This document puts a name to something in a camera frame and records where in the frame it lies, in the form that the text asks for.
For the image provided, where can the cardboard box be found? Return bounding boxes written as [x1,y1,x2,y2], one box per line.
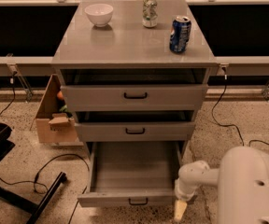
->
[35,75,78,144]

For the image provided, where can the black cable far left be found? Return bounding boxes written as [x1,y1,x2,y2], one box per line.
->
[0,71,19,123]

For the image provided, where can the grey drawer cabinet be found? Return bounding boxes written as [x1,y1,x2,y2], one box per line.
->
[51,0,219,154]

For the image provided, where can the grey top drawer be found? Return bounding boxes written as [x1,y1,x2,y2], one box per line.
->
[61,85,207,111]

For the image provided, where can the grey middle drawer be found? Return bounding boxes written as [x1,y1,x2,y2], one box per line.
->
[75,122,195,142]

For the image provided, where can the black cable left floor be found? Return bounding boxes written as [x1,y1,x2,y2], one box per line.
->
[0,153,92,224]

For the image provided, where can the grey bottom drawer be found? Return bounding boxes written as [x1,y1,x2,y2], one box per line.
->
[78,141,181,207]

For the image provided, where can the black cable with adapter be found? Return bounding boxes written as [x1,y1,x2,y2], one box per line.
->
[210,75,269,161]

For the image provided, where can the black office chair base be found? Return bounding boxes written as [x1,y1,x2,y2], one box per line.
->
[0,87,68,224]

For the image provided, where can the white bowl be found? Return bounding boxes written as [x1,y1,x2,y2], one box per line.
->
[85,4,114,27]

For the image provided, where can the blue soda can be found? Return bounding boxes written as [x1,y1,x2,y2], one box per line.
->
[169,15,191,53]

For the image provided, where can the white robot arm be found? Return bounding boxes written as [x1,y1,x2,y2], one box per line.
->
[174,147,269,224]

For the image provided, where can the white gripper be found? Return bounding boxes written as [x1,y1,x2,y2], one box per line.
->
[174,161,219,222]

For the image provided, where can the orange object in box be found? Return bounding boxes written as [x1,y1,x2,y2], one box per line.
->
[57,91,64,100]

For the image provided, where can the grey railing beam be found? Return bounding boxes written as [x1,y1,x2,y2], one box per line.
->
[0,56,269,77]

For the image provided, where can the grey drawer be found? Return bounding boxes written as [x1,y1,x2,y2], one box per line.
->
[75,122,195,142]
[78,141,181,207]
[61,85,207,111]

